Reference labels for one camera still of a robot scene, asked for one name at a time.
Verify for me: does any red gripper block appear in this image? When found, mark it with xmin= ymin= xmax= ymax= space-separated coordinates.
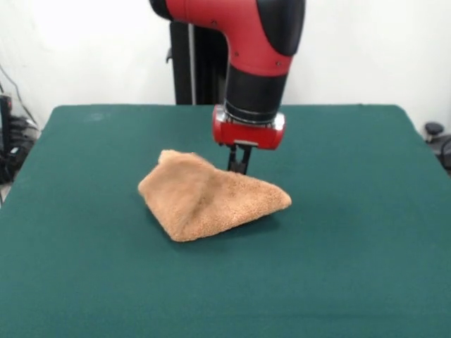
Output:
xmin=211 ymin=105 xmax=286 ymax=175

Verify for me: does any tan terry towel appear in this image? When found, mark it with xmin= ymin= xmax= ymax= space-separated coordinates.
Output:
xmin=136 ymin=149 xmax=292 ymax=244

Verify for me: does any dark green table cloth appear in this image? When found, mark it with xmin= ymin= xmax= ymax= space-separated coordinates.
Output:
xmin=0 ymin=104 xmax=451 ymax=338

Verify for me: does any black chair base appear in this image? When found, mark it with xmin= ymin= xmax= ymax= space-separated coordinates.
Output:
xmin=424 ymin=121 xmax=451 ymax=177

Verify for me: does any black box device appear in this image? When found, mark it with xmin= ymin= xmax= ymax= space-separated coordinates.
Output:
xmin=0 ymin=94 xmax=15 ymax=156

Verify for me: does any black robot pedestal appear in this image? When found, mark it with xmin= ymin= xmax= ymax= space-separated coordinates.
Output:
xmin=165 ymin=20 xmax=230 ymax=106

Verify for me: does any black cable bundle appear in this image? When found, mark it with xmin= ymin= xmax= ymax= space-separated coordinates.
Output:
xmin=0 ymin=115 xmax=39 ymax=184

